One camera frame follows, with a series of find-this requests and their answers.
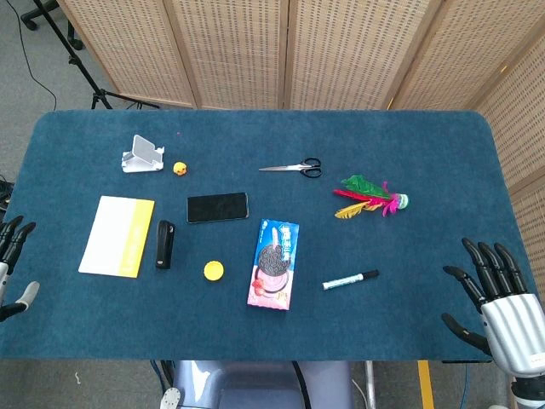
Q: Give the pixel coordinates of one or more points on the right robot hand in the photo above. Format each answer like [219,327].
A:
[506,311]

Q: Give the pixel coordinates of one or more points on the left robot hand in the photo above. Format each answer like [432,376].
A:
[10,243]

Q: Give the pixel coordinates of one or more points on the black stapler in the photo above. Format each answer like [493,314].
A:
[164,244]

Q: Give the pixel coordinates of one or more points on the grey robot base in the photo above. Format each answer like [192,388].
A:
[255,385]

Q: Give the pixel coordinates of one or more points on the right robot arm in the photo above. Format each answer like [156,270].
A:
[528,394]

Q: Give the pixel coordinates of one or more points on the white and yellow notebook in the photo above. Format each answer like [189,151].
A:
[116,237]

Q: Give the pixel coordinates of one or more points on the white phone stand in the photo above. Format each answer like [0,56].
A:
[142,155]

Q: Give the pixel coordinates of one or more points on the white marker with black cap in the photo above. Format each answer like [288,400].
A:
[350,280]

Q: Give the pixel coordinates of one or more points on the colourful feather shuttlecock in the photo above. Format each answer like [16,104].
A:
[370,198]

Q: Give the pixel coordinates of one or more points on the small yellow rubber duck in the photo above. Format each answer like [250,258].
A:
[180,168]

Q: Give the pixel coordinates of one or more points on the black tripod stand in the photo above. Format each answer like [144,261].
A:
[81,64]

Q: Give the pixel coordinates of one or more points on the yellow round cap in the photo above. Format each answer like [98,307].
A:
[213,271]

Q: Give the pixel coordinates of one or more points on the black smartphone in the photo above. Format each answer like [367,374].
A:
[217,207]

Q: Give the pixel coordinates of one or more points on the black office chair base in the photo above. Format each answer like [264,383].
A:
[38,17]

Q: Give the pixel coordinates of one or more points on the blue table mat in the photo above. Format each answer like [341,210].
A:
[272,332]

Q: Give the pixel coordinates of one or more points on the oreo cookie box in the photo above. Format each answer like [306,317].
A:
[273,264]

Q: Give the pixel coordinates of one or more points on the wooden folding screen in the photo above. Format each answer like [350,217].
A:
[298,51]

